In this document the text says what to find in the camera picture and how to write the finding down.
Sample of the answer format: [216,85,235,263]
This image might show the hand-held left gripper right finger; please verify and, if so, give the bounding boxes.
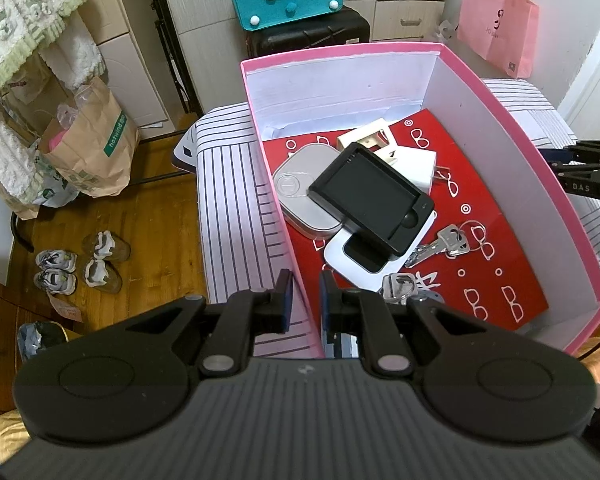
[319,270,481,380]

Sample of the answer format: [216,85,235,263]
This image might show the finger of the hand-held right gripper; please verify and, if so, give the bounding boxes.
[541,143,587,167]

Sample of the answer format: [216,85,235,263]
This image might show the white green plastic bag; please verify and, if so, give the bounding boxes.
[32,152,81,209]

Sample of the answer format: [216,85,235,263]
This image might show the black suitcase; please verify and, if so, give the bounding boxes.
[243,5,372,59]

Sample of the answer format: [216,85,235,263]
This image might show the white charger plug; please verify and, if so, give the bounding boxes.
[380,145,451,196]

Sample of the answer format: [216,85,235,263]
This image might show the fluffy white green robe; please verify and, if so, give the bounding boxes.
[0,0,106,201]

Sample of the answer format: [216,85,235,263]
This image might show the white pocket router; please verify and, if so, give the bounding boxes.
[323,207,438,291]

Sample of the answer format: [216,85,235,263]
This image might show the black tripod stand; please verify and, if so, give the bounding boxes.
[140,0,205,117]

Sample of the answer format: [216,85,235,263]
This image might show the brown fluffy slipper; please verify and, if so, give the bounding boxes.
[82,258,124,295]

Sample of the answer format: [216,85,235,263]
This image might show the keys with grey fob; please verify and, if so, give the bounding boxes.
[380,272,447,308]

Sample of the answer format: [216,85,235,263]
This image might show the clear plastic bag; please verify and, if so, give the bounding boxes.
[55,85,97,127]

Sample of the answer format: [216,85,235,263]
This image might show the brown cardboard piece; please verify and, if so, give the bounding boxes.
[47,292,84,324]

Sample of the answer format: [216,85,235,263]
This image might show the plain brown paper bag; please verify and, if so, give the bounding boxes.
[0,160,41,221]

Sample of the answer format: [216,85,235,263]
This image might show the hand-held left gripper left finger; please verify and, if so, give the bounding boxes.
[122,269,296,379]

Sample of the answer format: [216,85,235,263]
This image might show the beige small box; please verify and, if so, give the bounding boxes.
[336,117,396,157]

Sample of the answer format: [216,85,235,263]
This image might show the yellow blanket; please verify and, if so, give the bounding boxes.
[0,407,33,466]

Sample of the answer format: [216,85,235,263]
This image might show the red patterned paper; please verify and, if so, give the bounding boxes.
[262,107,551,333]

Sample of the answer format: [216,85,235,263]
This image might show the pink shopping bag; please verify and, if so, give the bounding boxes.
[456,0,540,80]

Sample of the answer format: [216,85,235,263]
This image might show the silver rounded square device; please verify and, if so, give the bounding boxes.
[272,144,348,238]

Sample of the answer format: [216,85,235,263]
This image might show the hanging brown paper bag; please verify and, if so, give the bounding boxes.
[0,52,54,111]

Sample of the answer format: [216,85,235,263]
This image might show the brown paper bag green label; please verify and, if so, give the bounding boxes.
[40,77,141,198]

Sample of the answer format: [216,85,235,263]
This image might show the grey white sneaker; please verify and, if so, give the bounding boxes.
[34,267,78,296]

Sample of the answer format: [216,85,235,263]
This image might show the black clothes rack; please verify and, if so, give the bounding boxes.
[10,167,197,254]

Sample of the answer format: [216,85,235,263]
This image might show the beige wardrobe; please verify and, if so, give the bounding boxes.
[155,0,456,111]

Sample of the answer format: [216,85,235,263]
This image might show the pink storage box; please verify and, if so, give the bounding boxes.
[239,42,600,359]

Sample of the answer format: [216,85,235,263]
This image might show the black rectangular device case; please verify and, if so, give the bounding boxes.
[307,142,436,258]

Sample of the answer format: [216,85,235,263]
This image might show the beige narrow cabinet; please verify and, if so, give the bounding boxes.
[75,0,181,134]

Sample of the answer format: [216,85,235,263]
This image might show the silver key bunch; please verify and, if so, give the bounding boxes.
[405,220,481,269]

